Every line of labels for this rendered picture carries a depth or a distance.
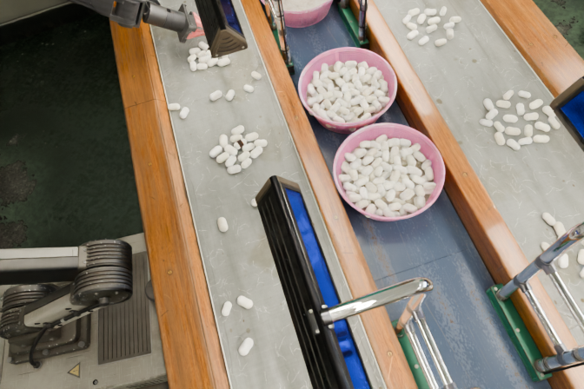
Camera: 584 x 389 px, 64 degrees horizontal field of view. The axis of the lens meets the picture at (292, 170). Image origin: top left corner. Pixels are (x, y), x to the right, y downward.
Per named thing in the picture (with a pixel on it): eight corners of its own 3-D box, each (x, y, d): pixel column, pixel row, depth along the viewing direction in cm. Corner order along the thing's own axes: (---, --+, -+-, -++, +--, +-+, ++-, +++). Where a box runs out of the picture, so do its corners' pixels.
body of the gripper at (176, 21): (188, 4, 135) (163, -4, 131) (195, 28, 130) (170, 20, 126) (179, 21, 139) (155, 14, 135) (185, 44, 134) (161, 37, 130)
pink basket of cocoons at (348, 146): (355, 248, 113) (356, 234, 105) (320, 160, 126) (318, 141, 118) (456, 214, 115) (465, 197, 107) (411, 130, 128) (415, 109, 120)
